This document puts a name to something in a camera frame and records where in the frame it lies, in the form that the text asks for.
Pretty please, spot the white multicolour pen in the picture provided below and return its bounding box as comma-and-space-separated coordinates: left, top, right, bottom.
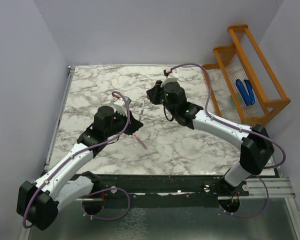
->
138, 101, 145, 122

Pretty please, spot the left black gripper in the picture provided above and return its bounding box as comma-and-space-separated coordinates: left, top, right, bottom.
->
105, 108, 144, 138

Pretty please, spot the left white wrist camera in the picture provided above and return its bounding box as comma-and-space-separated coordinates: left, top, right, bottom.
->
114, 95, 128, 117

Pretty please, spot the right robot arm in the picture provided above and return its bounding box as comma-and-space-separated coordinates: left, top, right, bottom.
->
146, 80, 275, 196

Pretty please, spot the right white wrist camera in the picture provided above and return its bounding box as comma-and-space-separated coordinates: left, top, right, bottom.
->
161, 69, 179, 87

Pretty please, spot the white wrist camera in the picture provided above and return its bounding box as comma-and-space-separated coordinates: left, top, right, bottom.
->
161, 69, 179, 87
114, 95, 128, 117

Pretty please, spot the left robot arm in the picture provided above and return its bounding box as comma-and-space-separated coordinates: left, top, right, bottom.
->
16, 106, 143, 230

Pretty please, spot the pink marker pen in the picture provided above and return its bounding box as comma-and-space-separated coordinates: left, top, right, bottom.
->
134, 134, 148, 150

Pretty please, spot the orange wooden rack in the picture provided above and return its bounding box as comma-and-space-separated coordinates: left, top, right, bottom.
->
203, 24, 291, 126

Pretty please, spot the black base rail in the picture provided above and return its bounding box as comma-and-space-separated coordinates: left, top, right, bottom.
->
81, 171, 249, 209

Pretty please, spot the blue stapler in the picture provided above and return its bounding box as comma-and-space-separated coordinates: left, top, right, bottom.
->
235, 79, 256, 106

